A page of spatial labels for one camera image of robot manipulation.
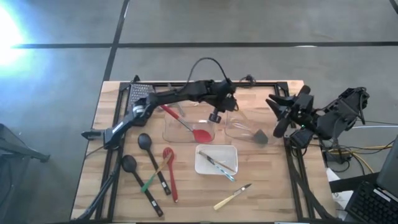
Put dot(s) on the black plastic ladle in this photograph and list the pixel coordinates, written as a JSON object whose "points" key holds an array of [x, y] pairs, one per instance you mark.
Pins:
{"points": [[129, 163], [145, 141]]}

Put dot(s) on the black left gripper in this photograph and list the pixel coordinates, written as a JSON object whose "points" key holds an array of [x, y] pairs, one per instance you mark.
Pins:
{"points": [[225, 96]]}

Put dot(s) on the white paper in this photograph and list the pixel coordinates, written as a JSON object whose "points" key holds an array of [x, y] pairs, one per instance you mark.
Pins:
{"points": [[342, 199]]}

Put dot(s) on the red slotted spoon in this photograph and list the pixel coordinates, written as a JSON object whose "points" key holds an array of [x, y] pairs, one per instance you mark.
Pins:
{"points": [[172, 174]]}

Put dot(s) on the white rectangular tray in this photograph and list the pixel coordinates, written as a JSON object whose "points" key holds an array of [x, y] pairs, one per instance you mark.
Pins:
{"points": [[227, 154]]}

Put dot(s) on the metal tweezers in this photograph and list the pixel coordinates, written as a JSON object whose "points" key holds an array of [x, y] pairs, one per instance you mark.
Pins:
{"points": [[228, 175]]}

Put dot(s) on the black aluminium frame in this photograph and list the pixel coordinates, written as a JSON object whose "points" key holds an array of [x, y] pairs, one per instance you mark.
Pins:
{"points": [[264, 84]]}

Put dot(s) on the metal box grater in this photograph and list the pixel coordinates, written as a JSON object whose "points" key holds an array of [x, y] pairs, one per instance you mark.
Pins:
{"points": [[140, 90]]}

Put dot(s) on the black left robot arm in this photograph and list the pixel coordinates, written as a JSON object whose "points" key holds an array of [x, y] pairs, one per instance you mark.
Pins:
{"points": [[186, 91]]}

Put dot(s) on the black side stand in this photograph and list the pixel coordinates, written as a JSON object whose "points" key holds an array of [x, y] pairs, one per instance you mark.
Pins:
{"points": [[351, 184]]}

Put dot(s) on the black laptop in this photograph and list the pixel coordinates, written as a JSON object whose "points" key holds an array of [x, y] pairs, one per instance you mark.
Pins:
{"points": [[373, 205]]}

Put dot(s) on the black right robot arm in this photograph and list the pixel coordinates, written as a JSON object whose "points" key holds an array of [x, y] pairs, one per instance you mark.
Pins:
{"points": [[335, 118]]}

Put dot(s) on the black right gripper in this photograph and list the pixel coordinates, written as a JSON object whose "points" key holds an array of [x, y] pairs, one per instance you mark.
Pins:
{"points": [[303, 112]]}

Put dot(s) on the clear plastic container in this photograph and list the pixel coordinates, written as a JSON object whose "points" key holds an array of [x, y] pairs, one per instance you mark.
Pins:
{"points": [[174, 132], [239, 133]]}

